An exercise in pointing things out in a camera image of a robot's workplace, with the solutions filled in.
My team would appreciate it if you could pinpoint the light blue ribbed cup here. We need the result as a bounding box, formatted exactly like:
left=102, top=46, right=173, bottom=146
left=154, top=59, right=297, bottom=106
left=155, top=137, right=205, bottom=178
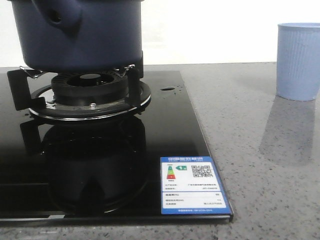
left=276, top=22, right=320, bottom=101

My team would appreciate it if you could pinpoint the dark blue cooking pot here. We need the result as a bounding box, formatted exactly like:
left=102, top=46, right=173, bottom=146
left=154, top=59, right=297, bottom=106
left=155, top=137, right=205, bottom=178
left=11, top=0, right=143, bottom=73

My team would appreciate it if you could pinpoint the black metal pot support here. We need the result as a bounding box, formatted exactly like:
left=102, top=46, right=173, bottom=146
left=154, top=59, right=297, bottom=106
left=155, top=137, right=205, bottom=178
left=7, top=58, right=151, bottom=121

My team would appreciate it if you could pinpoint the blue energy label sticker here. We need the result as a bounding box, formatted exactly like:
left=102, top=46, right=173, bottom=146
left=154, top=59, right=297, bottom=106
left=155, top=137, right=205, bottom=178
left=160, top=156, right=233, bottom=216

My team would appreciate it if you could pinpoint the black gas burner head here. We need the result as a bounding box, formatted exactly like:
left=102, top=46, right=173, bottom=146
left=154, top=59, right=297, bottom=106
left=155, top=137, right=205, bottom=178
left=51, top=70, right=128, bottom=106

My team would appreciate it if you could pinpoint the black glass gas stove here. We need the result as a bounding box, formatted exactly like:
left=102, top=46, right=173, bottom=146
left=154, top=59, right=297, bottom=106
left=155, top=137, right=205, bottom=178
left=0, top=69, right=234, bottom=226

